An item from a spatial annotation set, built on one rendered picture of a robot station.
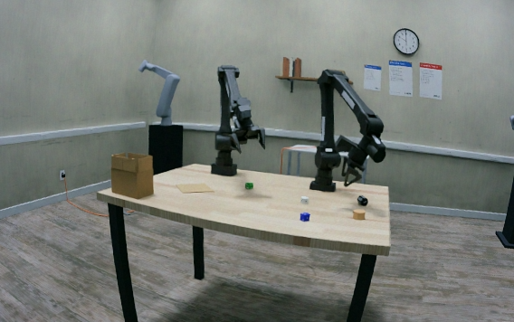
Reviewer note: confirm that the brown cardboard box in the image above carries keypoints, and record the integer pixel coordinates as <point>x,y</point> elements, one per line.
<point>132,177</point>

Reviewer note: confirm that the blue die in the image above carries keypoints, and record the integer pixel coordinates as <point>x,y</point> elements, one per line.
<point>304,217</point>

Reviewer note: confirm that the tan round disc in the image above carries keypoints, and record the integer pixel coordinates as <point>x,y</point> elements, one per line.
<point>359,215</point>

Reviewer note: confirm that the beige mat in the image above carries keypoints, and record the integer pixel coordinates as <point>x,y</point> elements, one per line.
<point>194,188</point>

